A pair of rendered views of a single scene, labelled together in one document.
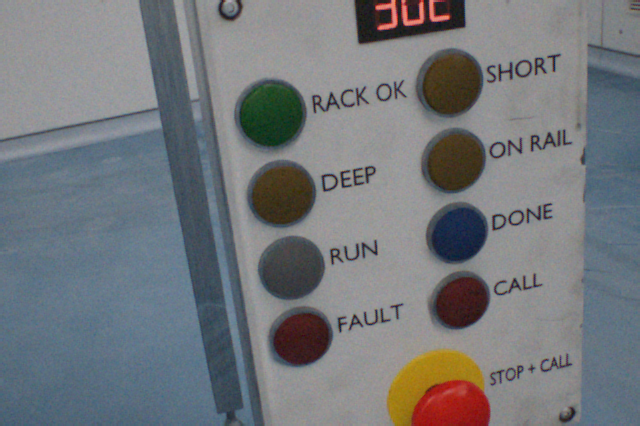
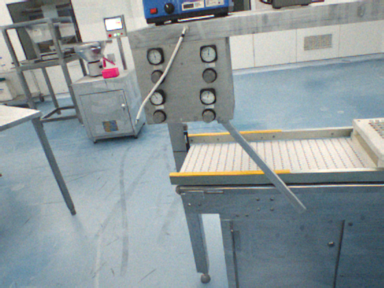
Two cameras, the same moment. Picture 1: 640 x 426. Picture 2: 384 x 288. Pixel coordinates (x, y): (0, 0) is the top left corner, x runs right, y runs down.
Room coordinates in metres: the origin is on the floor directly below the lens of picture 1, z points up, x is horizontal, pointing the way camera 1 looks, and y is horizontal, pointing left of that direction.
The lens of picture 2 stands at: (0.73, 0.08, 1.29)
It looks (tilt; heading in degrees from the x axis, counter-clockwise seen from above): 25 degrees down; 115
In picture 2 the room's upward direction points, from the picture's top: 9 degrees counter-clockwise
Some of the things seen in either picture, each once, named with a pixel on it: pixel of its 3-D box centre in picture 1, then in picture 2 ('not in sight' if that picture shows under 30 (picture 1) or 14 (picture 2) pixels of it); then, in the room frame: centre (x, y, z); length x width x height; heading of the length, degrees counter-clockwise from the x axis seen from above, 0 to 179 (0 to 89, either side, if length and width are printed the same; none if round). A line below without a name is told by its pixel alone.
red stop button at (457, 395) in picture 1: (440, 402); not in sight; (0.34, -0.05, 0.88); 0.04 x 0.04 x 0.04; 12
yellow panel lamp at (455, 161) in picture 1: (455, 162); not in sight; (0.35, -0.06, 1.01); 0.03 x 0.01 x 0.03; 102
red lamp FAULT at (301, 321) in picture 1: (301, 338); not in sight; (0.33, 0.02, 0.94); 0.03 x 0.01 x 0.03; 102
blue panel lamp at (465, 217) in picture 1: (458, 234); not in sight; (0.35, -0.06, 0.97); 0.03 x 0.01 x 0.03; 102
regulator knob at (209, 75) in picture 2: not in sight; (208, 74); (0.50, 0.66, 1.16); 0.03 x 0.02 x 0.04; 12
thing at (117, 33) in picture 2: not in sight; (118, 43); (-1.44, 2.91, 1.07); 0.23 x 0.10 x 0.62; 20
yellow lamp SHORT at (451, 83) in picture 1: (451, 84); not in sight; (0.35, -0.06, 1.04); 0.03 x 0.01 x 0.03; 102
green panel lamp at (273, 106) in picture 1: (271, 115); not in sight; (0.33, 0.02, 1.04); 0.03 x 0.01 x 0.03; 102
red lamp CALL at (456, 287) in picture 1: (461, 302); not in sight; (0.35, -0.06, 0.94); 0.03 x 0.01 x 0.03; 102
